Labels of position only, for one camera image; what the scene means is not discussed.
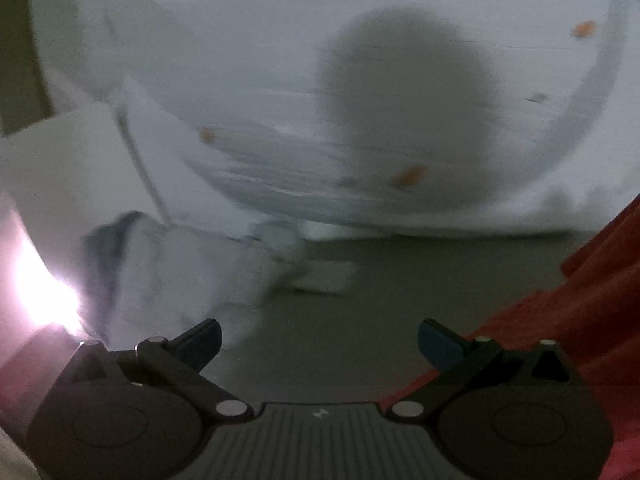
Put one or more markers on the grey crumpled garment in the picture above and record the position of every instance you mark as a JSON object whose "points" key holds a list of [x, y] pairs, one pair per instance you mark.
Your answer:
{"points": [[142, 279]]}

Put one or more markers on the red checkered cloth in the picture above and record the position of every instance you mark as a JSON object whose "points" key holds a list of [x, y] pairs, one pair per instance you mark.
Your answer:
{"points": [[560, 400]]}

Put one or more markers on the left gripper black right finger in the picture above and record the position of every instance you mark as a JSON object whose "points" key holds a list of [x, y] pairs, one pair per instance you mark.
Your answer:
{"points": [[446, 351]]}

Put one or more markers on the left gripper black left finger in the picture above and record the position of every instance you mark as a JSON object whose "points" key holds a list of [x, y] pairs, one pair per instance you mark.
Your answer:
{"points": [[179, 362]]}

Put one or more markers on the white carrot-print bedsheet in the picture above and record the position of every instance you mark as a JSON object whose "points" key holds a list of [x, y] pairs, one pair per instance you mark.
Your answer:
{"points": [[405, 116]]}

